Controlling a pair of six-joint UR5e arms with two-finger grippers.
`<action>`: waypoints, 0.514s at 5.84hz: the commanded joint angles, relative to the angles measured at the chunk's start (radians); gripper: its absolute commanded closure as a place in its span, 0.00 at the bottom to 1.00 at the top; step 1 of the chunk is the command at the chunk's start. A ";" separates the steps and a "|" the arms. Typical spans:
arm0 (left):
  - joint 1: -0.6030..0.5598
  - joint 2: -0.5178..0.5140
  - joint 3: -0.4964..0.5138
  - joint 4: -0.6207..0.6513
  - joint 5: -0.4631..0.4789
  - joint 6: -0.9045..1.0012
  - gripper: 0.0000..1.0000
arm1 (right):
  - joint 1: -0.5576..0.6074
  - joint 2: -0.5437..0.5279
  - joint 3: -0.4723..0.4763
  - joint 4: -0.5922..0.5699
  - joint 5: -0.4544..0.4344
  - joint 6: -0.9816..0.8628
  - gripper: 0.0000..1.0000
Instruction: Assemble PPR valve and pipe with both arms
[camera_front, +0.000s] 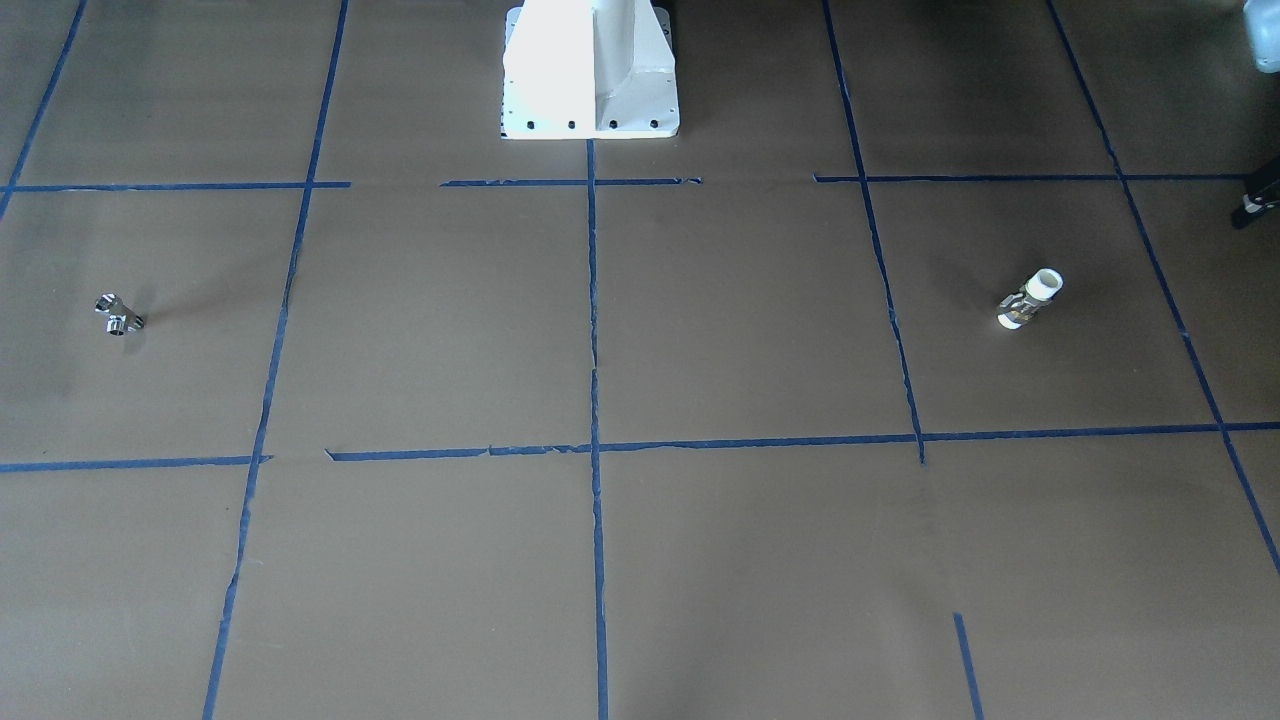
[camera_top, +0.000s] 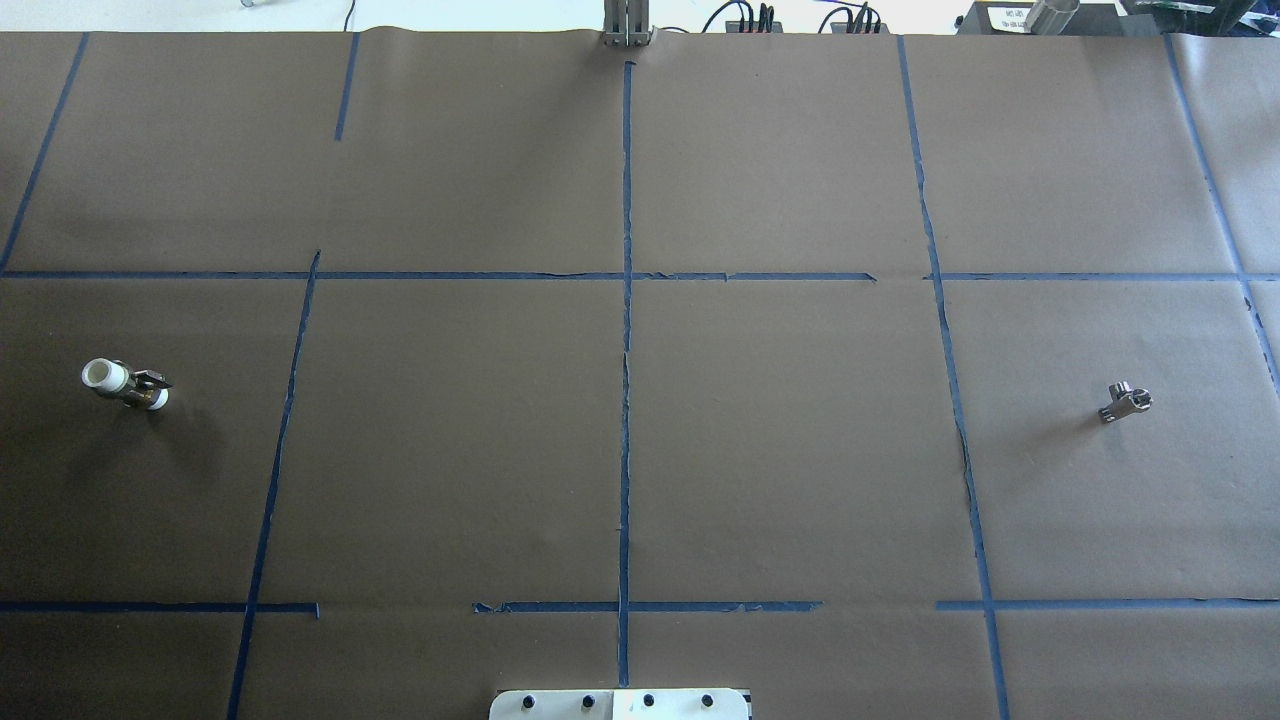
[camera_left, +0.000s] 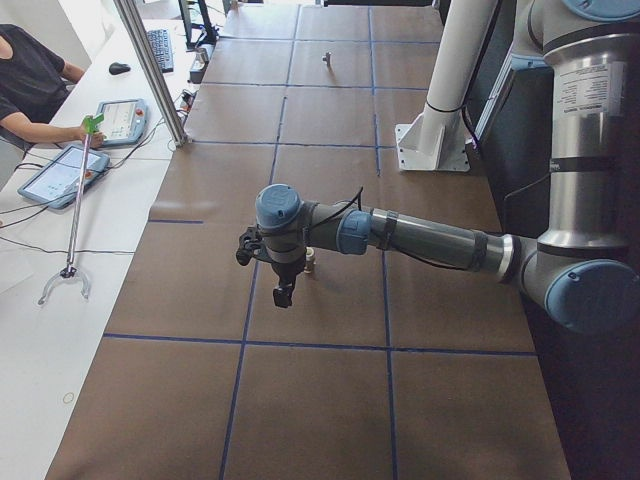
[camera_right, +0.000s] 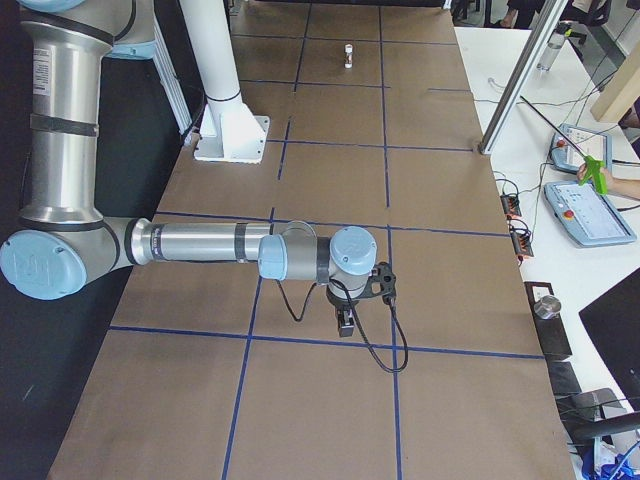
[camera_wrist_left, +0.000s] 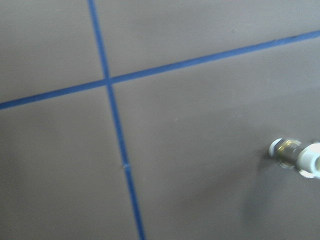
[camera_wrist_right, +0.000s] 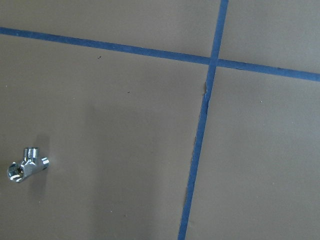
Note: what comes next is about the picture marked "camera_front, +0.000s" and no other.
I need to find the white PPR valve with brass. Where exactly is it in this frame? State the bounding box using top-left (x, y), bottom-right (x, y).
top-left (996, 268), bottom-right (1064, 331)

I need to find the chrome tee pipe fitting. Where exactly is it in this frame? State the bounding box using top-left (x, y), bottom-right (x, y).
top-left (93, 293), bottom-right (146, 337)

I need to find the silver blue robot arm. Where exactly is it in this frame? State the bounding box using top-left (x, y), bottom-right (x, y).
top-left (1230, 1), bottom-right (1279, 231)

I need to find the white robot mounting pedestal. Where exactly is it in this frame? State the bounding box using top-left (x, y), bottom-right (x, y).
top-left (499, 1), bottom-right (681, 141)

